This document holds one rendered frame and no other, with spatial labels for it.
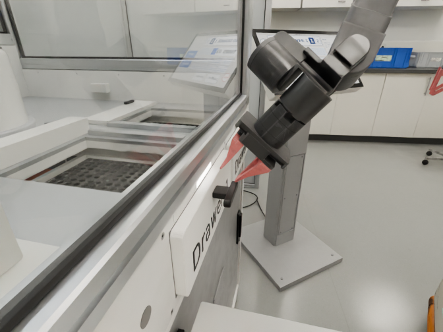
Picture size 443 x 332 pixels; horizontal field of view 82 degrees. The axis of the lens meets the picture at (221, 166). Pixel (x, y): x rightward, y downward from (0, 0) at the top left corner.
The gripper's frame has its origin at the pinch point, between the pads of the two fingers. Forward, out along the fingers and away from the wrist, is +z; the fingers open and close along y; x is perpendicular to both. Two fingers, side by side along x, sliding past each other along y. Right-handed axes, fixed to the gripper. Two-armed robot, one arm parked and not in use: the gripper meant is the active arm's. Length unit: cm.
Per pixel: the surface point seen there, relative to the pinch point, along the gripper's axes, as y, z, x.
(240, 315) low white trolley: -14.8, 9.8, 14.4
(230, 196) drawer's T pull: -2.1, 0.6, 5.6
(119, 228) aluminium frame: 6.8, -2.1, 25.4
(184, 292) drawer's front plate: -4.9, 9.0, 18.1
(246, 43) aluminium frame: 18.2, -12.7, -43.2
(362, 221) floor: -110, 29, -132
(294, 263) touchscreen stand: -72, 56, -74
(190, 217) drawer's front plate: 1.5, 1.5, 14.5
